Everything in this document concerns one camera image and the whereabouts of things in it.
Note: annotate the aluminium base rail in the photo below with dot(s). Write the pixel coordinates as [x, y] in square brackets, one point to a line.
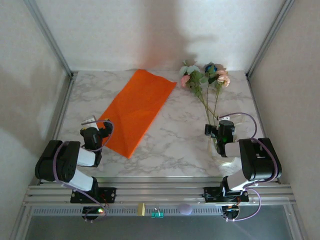
[160, 190]

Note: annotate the small yellow block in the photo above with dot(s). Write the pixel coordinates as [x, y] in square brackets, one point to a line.
[141, 209]

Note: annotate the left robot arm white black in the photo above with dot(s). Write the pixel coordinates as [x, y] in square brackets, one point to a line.
[57, 162]

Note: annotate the orange wrapping paper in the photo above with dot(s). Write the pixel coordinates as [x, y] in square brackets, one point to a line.
[137, 107]

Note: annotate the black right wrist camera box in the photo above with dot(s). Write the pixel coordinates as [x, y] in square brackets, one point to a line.
[211, 130]

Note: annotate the green binder clip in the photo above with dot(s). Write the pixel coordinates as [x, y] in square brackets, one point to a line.
[157, 214]

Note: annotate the slotted grey metal strip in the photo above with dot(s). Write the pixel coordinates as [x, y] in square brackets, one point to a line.
[125, 211]

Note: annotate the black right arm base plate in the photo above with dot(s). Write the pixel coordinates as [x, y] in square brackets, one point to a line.
[212, 195]

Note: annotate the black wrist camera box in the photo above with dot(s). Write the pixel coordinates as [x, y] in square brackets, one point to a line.
[106, 130]
[211, 130]

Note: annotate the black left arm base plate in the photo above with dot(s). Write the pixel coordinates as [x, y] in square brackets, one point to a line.
[107, 195]

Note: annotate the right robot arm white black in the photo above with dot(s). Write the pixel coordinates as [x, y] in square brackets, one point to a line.
[260, 160]

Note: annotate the fake blue flower stem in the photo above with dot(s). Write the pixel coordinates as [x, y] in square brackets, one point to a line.
[210, 67]

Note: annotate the aluminium table side rail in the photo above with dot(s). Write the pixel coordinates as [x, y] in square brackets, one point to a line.
[258, 107]
[63, 107]

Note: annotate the small black controller board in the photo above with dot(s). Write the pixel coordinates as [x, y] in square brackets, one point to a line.
[231, 212]
[91, 212]

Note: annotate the purple ball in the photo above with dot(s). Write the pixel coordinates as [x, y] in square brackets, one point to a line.
[185, 209]

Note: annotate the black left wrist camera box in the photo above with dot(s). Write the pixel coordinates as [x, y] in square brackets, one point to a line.
[106, 130]

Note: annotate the aluminium corner post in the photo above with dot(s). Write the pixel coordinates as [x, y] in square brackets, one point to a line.
[269, 37]
[50, 37]

